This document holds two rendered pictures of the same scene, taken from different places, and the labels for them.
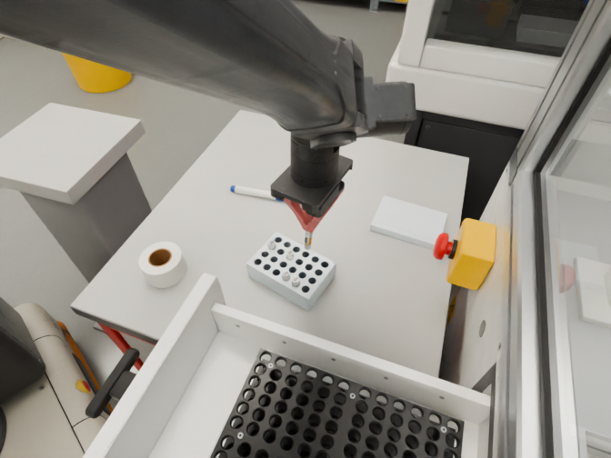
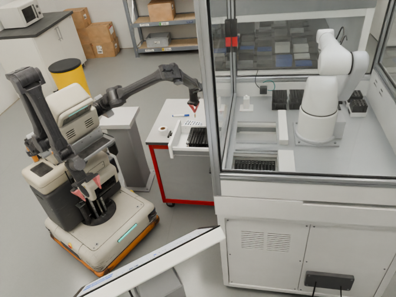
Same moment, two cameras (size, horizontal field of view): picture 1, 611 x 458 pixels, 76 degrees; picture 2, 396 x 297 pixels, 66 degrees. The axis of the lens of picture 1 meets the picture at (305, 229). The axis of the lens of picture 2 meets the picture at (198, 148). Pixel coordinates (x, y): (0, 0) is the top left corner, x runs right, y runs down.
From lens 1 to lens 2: 1.70 m
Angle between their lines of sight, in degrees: 11
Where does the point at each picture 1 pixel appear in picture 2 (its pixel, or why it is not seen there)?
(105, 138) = (131, 112)
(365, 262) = not seen: hidden behind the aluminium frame
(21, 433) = (119, 202)
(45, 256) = not seen: hidden behind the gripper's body
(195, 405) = (181, 141)
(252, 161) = (175, 109)
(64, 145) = (121, 116)
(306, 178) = (192, 99)
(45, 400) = (123, 194)
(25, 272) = not seen: hidden behind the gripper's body
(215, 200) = (169, 119)
